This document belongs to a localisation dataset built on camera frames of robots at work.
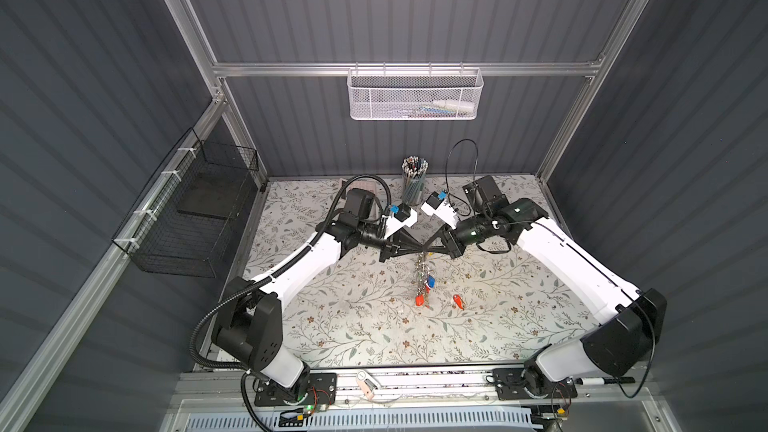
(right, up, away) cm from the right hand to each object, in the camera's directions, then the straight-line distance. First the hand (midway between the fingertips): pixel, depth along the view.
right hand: (428, 249), depth 72 cm
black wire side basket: (-61, +6, +1) cm, 61 cm away
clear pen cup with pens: (-1, +23, +27) cm, 35 cm away
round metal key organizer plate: (-1, -8, 0) cm, 8 cm away
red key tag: (+11, -18, +17) cm, 27 cm away
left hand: (-1, 0, +2) cm, 2 cm away
